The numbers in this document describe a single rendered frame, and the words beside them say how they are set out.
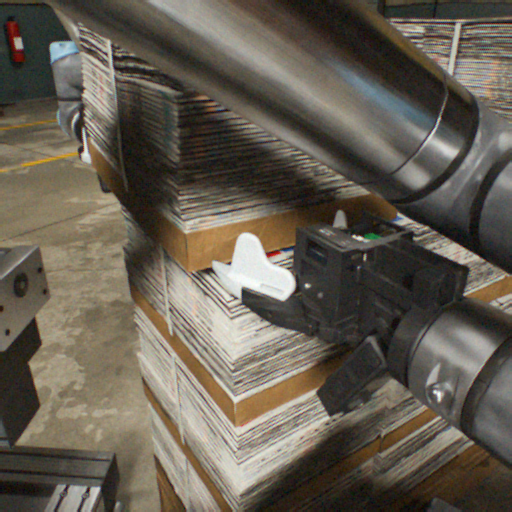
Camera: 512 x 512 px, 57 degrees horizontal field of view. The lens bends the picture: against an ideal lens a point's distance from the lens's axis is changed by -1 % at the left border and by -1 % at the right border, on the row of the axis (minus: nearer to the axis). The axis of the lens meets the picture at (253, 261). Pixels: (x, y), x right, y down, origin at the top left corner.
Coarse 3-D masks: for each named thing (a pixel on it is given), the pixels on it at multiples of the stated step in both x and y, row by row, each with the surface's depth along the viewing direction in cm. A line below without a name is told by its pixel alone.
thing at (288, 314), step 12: (252, 300) 39; (264, 300) 38; (276, 300) 38; (288, 300) 38; (264, 312) 38; (276, 312) 37; (288, 312) 36; (300, 312) 36; (276, 324) 37; (288, 324) 37; (300, 324) 36; (312, 324) 36
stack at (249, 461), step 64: (128, 256) 81; (448, 256) 73; (192, 320) 62; (256, 320) 54; (192, 384) 69; (256, 384) 58; (384, 384) 75; (192, 448) 78; (256, 448) 63; (320, 448) 72; (448, 448) 101
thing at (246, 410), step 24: (504, 288) 86; (144, 312) 82; (168, 336) 73; (192, 360) 66; (336, 360) 65; (144, 384) 95; (216, 384) 61; (288, 384) 61; (312, 384) 64; (240, 408) 58; (264, 408) 61; (408, 432) 87; (192, 456) 79; (360, 456) 80; (456, 456) 106; (312, 480) 74; (336, 480) 79; (432, 480) 103; (288, 504) 73
